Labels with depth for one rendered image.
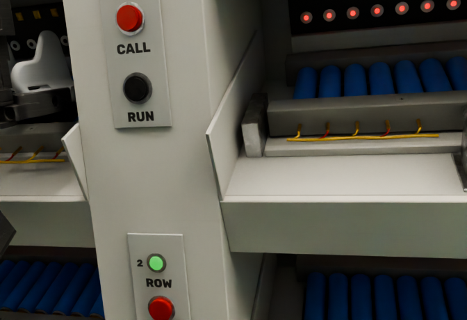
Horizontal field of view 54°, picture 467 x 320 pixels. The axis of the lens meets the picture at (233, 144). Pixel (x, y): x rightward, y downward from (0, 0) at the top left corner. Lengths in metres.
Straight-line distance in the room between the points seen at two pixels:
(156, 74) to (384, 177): 0.16
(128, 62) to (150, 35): 0.02
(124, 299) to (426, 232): 0.21
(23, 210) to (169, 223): 0.12
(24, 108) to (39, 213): 0.08
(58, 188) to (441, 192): 0.26
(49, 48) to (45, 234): 0.14
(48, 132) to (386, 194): 0.26
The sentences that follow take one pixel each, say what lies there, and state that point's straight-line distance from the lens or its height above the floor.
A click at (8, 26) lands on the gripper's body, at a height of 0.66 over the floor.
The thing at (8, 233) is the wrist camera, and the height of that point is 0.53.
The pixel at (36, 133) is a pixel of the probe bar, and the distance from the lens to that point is 0.40.
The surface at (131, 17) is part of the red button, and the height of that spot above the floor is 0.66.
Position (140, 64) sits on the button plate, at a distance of 0.30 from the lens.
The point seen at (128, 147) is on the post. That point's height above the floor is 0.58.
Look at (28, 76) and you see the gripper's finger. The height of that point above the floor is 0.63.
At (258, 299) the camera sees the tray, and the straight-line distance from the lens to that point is 0.42.
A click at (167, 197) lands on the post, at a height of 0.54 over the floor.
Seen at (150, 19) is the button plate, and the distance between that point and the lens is 0.30.
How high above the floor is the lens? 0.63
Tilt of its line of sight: 10 degrees down
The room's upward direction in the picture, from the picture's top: 4 degrees counter-clockwise
